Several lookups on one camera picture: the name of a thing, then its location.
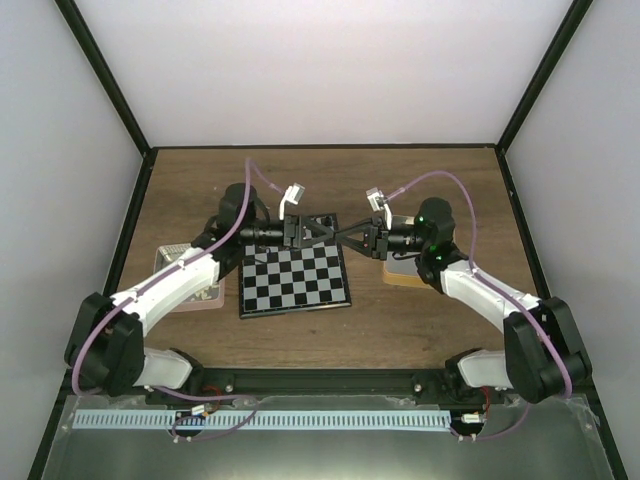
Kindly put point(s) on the yellow metal tin box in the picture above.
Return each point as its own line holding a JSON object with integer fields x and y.
{"x": 400, "y": 270}

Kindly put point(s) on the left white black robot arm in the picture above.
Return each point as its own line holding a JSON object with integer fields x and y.
{"x": 106, "y": 348}

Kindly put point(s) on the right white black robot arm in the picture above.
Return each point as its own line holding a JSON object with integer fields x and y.
{"x": 543, "y": 354}

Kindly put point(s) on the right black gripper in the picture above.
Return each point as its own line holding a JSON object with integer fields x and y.
{"x": 375, "y": 240}

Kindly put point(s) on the light blue slotted cable duct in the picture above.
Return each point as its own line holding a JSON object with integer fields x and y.
{"x": 402, "y": 420}

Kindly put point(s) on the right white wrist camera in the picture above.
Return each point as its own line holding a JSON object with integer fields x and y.
{"x": 380, "y": 203}

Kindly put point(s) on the pink tray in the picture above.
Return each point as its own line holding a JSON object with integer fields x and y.
{"x": 208, "y": 298}

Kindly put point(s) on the black grey chessboard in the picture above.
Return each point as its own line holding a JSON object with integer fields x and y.
{"x": 274, "y": 279}

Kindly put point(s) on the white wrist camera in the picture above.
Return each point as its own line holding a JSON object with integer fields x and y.
{"x": 291, "y": 196}
{"x": 380, "y": 203}

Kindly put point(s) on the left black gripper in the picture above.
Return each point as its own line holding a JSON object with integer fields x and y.
{"x": 294, "y": 231}

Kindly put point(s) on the black aluminium mounting rail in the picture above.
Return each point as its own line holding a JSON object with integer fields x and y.
{"x": 428, "y": 386}

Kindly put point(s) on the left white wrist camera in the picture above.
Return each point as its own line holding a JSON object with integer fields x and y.
{"x": 291, "y": 196}

